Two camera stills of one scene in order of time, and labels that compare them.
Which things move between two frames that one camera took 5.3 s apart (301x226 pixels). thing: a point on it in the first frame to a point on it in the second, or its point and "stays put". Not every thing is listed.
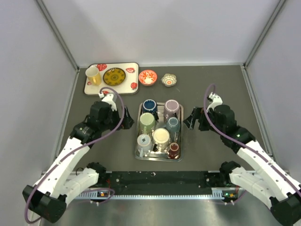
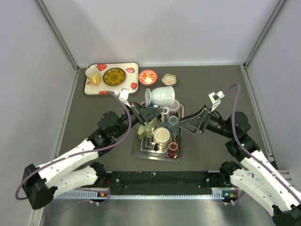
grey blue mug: (173, 125) stays put
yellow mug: (93, 73) stays put
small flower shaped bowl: (169, 80) stays put
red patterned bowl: (147, 77) stays put
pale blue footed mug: (144, 145) to (163, 96)
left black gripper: (127, 122) to (145, 114)
